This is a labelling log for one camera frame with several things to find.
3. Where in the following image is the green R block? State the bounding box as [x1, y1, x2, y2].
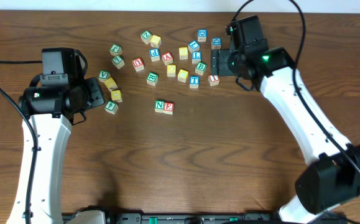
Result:
[146, 72, 159, 86]

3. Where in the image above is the green N block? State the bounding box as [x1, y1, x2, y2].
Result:
[154, 100, 165, 113]

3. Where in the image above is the red E block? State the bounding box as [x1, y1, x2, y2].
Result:
[164, 102, 174, 114]

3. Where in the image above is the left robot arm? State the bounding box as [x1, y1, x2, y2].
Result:
[7, 48, 105, 223]

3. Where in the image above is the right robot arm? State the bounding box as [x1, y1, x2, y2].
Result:
[211, 16, 360, 223]

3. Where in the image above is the red I block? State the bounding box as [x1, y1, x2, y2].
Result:
[208, 75, 219, 86]

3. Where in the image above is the green 4 block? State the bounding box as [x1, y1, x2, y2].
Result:
[104, 100, 118, 114]

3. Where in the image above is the green B block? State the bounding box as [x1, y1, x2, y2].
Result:
[195, 62, 207, 75]

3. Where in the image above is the yellow K block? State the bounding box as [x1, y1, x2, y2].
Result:
[104, 77, 118, 91]

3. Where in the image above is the yellow O block left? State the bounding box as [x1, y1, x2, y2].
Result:
[111, 90, 122, 102]

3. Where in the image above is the yellow o block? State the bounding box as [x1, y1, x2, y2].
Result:
[167, 64, 177, 77]
[111, 90, 122, 102]

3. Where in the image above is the green V block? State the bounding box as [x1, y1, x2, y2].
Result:
[98, 70, 111, 82]

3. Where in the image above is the blue D block right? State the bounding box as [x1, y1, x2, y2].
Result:
[211, 37, 222, 50]

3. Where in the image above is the blue d block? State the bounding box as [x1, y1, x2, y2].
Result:
[211, 37, 222, 50]
[197, 29, 208, 42]

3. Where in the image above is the blue L block lower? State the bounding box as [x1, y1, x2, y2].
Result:
[192, 51, 201, 64]

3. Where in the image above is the blue l block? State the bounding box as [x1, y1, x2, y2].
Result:
[192, 51, 201, 64]
[188, 40, 200, 53]

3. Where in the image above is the blue T block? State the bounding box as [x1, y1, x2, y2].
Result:
[190, 76, 200, 88]

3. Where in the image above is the blue L block upper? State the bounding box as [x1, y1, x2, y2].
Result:
[188, 40, 200, 53]

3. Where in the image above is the blue D block top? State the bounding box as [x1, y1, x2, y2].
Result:
[197, 29, 208, 42]

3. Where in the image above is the yellow C block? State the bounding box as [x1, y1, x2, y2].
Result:
[177, 69, 189, 83]

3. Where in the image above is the yellow S block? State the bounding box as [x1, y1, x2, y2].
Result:
[178, 47, 188, 60]

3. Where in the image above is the green 7 block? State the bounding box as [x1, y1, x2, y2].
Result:
[111, 55, 125, 69]

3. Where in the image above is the yellow O block centre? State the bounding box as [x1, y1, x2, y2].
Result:
[167, 64, 177, 77]

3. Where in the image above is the green J block left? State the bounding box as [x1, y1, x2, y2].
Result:
[109, 44, 122, 56]

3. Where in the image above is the red A block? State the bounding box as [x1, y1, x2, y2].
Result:
[162, 52, 173, 65]

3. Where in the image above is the red U block left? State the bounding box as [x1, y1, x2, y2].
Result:
[132, 57, 145, 72]

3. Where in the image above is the blue P block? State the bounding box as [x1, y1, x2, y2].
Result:
[149, 48, 160, 62]

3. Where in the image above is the yellow block beside Z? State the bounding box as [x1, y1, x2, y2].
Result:
[150, 35, 162, 49]

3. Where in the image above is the green Z block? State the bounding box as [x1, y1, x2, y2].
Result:
[141, 30, 152, 44]

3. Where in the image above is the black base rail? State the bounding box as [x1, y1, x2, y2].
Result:
[62, 212, 348, 224]

